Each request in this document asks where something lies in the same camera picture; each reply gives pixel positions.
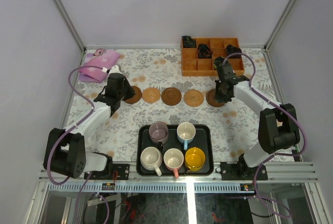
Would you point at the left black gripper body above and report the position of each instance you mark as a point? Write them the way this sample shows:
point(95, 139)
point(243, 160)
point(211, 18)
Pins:
point(129, 92)

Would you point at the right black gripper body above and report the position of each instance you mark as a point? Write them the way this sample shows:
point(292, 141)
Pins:
point(220, 96)

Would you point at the dark brown wooden coaster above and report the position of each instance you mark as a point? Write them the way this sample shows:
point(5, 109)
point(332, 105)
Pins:
point(210, 98)
point(136, 97)
point(171, 96)

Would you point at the woven rattan coaster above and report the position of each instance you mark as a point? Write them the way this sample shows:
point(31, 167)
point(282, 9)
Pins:
point(151, 95)
point(193, 98)

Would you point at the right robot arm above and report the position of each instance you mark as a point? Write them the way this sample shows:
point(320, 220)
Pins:
point(277, 128)

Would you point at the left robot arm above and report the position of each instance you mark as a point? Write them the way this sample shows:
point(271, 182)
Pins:
point(66, 156)

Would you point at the rolled dark sock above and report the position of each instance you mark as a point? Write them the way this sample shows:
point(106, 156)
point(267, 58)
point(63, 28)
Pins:
point(218, 62)
point(230, 49)
point(188, 42)
point(204, 52)

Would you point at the pink folded cloth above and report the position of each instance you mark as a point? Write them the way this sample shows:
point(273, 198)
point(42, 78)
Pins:
point(99, 59)

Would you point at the orange compartment organizer box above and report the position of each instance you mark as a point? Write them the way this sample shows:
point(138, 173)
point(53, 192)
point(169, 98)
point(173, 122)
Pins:
point(192, 66)

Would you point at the blue mug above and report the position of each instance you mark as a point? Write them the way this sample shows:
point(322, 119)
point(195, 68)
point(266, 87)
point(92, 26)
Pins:
point(186, 132)

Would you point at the purple mug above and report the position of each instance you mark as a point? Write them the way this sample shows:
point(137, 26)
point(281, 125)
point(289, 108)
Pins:
point(159, 134)

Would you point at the yellow mug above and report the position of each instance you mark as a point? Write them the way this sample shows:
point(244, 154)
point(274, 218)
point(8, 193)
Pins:
point(194, 159)

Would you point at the cream white mug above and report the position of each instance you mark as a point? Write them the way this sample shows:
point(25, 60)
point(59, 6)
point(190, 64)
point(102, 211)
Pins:
point(151, 159)

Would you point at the pink mug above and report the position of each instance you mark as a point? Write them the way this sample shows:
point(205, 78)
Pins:
point(173, 159)

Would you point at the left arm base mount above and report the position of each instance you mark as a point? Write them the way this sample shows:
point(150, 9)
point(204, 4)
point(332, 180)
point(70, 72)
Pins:
point(115, 172)

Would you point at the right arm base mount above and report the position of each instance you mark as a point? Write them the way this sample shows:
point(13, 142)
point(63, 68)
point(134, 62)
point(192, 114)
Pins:
point(233, 172)

